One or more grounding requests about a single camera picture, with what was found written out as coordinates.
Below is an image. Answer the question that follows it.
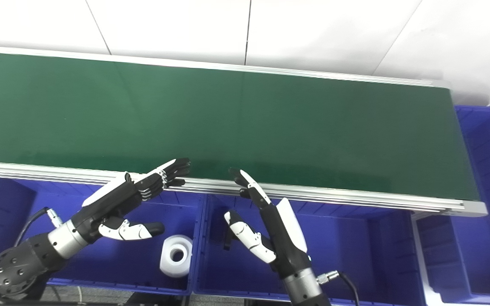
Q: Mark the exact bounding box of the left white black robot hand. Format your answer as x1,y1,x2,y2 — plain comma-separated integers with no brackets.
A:
71,158,191,245

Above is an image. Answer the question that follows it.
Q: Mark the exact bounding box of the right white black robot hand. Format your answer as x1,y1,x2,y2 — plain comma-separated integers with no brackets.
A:
224,167,313,279

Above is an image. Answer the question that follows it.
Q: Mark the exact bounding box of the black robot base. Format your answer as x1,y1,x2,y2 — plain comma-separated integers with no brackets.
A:
124,291,190,306

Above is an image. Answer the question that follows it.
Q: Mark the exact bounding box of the blue plastic bin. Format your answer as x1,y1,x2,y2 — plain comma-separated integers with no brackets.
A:
0,178,206,296
415,105,490,304
194,193,426,306

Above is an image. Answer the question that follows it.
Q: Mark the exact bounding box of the green conveyor belt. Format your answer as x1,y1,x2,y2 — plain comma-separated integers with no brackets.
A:
0,51,480,201
0,45,488,217

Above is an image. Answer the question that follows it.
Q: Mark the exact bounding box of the white cylindrical plastic part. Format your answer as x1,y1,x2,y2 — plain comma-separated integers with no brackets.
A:
160,235,193,278

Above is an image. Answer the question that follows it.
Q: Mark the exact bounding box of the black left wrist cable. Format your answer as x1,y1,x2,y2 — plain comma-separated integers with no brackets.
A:
13,207,63,247

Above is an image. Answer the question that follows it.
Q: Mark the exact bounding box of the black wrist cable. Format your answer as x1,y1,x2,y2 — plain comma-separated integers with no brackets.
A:
13,207,63,247
316,270,361,306

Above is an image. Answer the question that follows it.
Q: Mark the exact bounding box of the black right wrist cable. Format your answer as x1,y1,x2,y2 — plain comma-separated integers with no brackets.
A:
316,270,361,306

